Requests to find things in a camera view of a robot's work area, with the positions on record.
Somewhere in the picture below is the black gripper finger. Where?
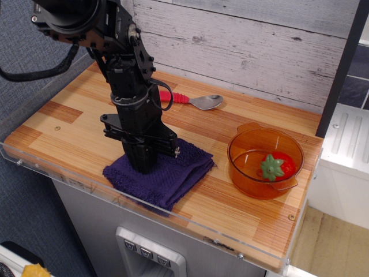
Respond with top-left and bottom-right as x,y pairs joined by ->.
139,145 -> 157,174
122,138 -> 144,173

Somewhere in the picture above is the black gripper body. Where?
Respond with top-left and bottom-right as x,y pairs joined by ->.
101,68 -> 179,157

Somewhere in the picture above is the purple terry cloth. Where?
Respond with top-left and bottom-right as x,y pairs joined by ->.
103,138 -> 214,212

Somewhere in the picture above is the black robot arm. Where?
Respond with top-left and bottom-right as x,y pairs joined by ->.
32,1 -> 179,174

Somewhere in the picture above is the clear acrylic table edge guard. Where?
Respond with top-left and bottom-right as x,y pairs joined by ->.
1,143 -> 306,276

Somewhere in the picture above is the grey toy fridge cabinet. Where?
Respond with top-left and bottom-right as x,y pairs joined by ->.
54,181 -> 266,276

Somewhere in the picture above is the silver dispenser panel with buttons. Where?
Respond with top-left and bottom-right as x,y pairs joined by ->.
115,227 -> 187,277

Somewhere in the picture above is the orange transparent plastic pot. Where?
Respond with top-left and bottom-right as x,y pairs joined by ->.
227,123 -> 304,200

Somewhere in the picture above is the red toy strawberry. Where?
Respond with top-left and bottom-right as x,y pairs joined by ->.
260,152 -> 296,182

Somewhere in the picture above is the yellow object bottom left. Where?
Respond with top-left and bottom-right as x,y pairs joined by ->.
21,264 -> 51,277

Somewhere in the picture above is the white toy appliance right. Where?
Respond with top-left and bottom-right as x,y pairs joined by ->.
307,104 -> 368,228

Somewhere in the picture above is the red-handled metal spoon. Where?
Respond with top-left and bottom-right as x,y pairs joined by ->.
159,91 -> 224,110

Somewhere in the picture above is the black braided cable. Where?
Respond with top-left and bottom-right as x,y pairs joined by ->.
0,43 -> 80,83

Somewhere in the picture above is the black right support post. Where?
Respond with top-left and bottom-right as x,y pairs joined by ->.
315,0 -> 368,138

